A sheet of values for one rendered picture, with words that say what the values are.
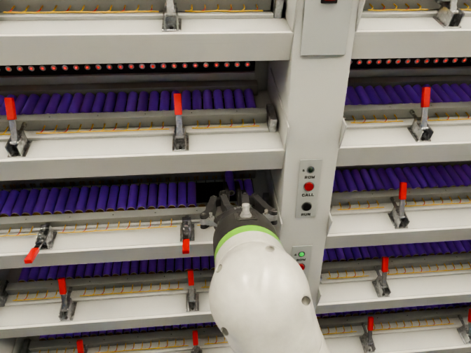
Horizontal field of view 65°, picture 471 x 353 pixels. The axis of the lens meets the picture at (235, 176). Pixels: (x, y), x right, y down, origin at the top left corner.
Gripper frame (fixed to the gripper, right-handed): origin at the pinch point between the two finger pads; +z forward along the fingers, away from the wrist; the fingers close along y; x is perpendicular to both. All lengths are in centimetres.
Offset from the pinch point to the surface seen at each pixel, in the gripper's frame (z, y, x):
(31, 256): -9.4, 35.6, 6.5
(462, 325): 8, -61, 43
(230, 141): -5.4, 0.6, -11.6
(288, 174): -7.1, -9.6, -5.6
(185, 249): -10.0, 9.3, 6.6
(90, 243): -2.8, 27.7, 7.7
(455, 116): -1.2, -44.0, -14.0
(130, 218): -0.3, 20.3, 4.2
